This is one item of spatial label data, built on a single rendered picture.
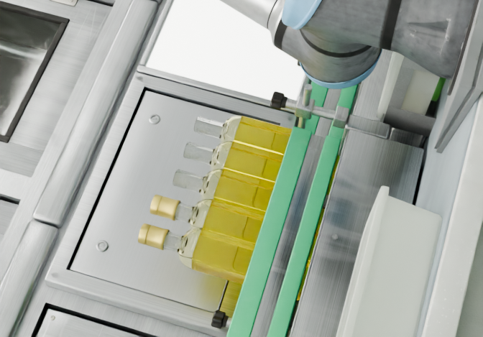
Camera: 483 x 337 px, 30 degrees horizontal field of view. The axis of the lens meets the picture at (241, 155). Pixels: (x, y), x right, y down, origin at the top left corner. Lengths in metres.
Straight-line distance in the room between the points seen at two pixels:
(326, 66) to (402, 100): 0.23
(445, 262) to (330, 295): 0.37
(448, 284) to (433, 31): 0.31
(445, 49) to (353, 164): 0.37
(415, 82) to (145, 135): 0.59
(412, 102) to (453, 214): 0.49
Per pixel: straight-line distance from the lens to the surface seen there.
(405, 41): 1.11
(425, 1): 1.09
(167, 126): 1.75
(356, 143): 1.42
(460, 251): 0.97
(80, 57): 1.91
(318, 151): 1.43
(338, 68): 1.24
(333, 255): 1.33
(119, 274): 1.62
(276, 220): 1.36
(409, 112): 1.45
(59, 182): 1.71
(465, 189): 0.98
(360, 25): 1.11
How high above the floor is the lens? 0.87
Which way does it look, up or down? 6 degrees up
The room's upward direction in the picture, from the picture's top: 75 degrees counter-clockwise
